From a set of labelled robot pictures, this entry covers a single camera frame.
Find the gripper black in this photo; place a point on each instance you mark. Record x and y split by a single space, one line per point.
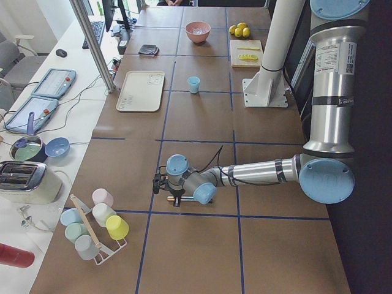
176 193

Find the steel muddler black tip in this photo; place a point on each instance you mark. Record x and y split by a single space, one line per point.
171 198

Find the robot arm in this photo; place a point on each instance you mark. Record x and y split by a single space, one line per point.
323 168

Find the yellow cup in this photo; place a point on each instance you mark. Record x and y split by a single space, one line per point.
117 227

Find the white cup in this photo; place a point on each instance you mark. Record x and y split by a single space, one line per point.
102 212

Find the pink cup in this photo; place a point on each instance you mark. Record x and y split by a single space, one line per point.
101 195

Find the white cup rack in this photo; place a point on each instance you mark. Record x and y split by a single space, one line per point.
107 247

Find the grey cup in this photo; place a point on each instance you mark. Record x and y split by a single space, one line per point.
85 247

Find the light blue rack cup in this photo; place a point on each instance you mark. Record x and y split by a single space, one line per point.
70 216

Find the mint green cup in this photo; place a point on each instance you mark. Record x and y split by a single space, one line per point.
74 230

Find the ice cubes in bowl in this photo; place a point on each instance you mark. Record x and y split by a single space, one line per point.
197 28

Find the cream bear tray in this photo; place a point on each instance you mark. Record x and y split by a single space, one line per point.
141 91

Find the blue bowl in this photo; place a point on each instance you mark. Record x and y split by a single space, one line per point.
57 147

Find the grey folded cloth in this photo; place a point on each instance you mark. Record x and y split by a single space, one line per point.
148 50

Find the blue saucepan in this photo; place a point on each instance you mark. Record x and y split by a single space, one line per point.
30 147

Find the lemon slices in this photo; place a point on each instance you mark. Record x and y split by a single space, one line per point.
247 57

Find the wooden cutting board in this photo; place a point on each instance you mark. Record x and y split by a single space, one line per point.
235 62

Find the teach pendant tablet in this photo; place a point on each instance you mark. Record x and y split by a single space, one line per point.
55 83
43 108

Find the yellow plastic knife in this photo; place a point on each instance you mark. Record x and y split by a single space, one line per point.
248 48

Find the pink bowl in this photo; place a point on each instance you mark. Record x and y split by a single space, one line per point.
198 38

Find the red bottle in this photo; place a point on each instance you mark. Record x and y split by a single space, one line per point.
13 256

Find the yellow lemon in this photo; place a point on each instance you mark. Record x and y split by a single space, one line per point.
232 29
238 32
242 25
246 32

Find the black computer mouse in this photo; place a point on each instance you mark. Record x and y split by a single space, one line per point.
61 53

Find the black keyboard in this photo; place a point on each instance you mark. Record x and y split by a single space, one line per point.
98 28

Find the black monitor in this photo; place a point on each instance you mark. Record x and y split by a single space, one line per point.
109 8

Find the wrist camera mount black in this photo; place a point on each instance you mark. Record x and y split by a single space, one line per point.
159 183

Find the white pedestal column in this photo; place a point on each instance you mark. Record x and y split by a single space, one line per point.
266 88

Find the aluminium frame post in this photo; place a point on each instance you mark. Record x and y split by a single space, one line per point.
83 19

